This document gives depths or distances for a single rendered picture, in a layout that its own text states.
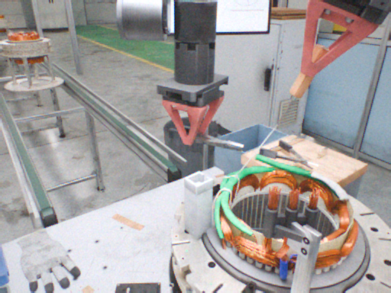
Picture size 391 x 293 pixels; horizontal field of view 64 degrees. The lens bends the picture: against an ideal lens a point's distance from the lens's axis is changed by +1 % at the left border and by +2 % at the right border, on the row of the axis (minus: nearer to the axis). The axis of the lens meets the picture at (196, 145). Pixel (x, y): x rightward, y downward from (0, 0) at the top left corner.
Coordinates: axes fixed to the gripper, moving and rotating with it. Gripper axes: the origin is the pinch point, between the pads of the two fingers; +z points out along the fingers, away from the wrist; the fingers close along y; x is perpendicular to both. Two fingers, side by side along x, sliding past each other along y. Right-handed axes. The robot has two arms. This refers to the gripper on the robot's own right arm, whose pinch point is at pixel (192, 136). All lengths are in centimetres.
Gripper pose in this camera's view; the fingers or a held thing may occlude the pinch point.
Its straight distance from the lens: 49.5
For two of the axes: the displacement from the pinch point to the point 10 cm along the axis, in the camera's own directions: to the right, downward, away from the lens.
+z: -0.2, 8.9, 4.6
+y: -5.3, 3.8, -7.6
